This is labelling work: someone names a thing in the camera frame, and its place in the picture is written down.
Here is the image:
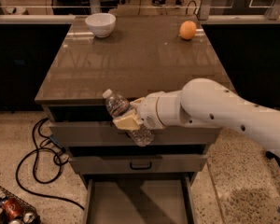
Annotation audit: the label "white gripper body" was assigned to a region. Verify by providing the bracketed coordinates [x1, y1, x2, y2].
[137, 91, 165, 130]

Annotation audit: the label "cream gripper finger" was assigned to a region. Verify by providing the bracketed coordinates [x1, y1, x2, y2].
[130, 97, 145, 107]
[113, 109, 143, 131]

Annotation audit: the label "clear plastic water bottle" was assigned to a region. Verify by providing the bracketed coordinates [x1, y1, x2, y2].
[103, 90, 154, 147]

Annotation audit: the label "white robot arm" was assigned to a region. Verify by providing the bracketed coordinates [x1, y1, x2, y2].
[113, 78, 280, 157]

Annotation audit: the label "grey drawer cabinet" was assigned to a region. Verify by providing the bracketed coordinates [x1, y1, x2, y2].
[34, 14, 239, 224]

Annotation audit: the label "middle grey drawer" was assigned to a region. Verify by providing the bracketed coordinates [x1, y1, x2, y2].
[70, 154, 207, 175]

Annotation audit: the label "grey drawer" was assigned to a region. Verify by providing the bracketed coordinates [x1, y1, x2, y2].
[81, 176, 198, 224]
[70, 154, 207, 175]
[49, 121, 220, 147]

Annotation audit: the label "top grey drawer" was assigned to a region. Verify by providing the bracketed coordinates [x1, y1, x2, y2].
[49, 121, 220, 147]

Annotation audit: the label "bottom grey drawer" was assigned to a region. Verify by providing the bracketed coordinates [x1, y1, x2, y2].
[81, 176, 198, 224]

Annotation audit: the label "white ceramic bowl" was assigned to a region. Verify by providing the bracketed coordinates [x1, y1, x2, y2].
[85, 13, 117, 38]

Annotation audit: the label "orange fruit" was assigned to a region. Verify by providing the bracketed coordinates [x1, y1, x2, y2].
[179, 21, 197, 40]

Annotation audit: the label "person's black shoes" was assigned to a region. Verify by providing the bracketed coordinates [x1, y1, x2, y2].
[151, 0, 185, 7]

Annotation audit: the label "silver can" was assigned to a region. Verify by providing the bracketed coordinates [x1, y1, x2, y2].
[22, 212, 35, 224]

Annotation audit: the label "red soda can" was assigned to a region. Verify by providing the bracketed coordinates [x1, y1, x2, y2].
[2, 198, 23, 221]

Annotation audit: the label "wire basket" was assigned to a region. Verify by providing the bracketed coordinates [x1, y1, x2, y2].
[0, 186, 41, 224]

